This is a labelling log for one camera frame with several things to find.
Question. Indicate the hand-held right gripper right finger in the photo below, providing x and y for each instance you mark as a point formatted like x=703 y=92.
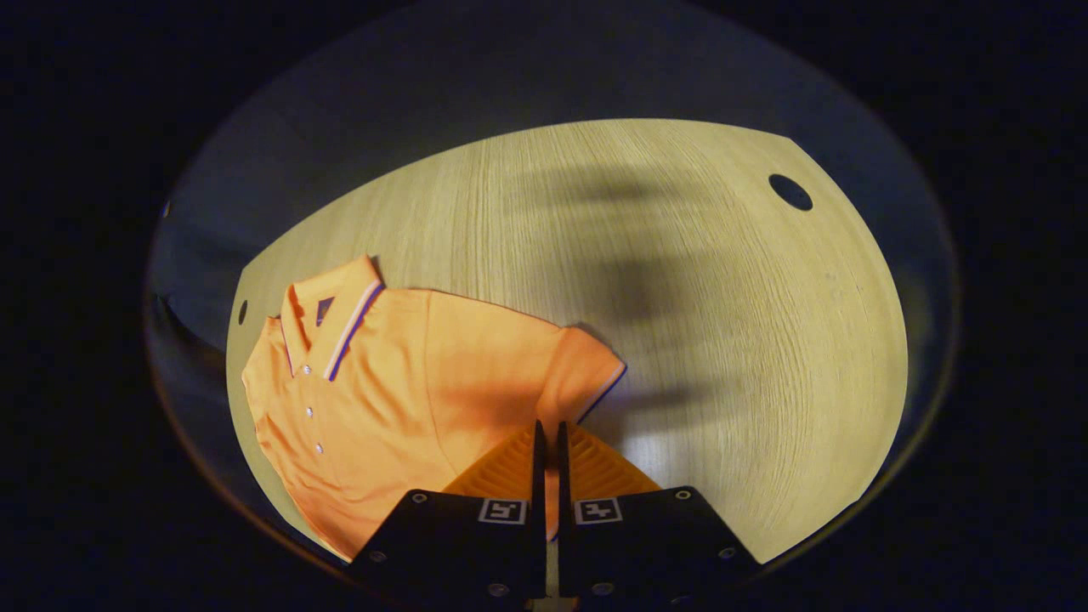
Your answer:
x=563 y=484

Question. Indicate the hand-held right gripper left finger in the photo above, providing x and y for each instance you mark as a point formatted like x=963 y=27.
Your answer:
x=540 y=484

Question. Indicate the orange polo T-shirt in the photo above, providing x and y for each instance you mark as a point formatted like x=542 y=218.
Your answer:
x=408 y=382

